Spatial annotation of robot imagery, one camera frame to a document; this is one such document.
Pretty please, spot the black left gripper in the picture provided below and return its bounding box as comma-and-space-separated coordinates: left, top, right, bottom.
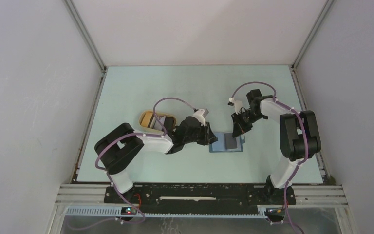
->
183, 121, 218, 145

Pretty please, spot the gold credit card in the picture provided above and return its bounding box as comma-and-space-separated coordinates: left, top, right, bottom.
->
140, 112, 155, 128

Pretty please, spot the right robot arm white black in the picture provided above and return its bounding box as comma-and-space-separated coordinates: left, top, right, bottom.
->
228, 89, 321, 204

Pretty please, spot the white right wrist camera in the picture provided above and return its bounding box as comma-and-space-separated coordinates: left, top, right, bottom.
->
228, 97, 243, 114

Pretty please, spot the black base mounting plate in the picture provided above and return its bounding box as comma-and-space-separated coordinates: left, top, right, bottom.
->
104, 183, 296, 215

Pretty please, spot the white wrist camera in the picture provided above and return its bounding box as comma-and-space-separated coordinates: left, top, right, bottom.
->
193, 108, 209, 126
228, 97, 243, 114

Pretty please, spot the beige oval card tray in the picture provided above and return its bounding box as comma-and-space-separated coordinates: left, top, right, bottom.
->
139, 110, 177, 132

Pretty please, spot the aluminium frame rail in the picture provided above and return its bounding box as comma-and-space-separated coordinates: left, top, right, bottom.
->
46, 184, 358, 234

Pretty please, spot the blue card holder wallet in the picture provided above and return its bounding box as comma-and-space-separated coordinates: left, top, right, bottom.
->
209, 132, 245, 153

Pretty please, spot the black credit card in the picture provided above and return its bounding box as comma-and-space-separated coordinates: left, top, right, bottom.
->
224, 133, 239, 151

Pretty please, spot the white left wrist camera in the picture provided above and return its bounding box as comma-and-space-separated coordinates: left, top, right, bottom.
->
193, 108, 209, 126

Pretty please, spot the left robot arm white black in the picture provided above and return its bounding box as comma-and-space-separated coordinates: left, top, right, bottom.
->
94, 116, 218, 203

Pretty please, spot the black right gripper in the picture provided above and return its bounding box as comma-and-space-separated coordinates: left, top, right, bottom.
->
231, 109, 265, 139

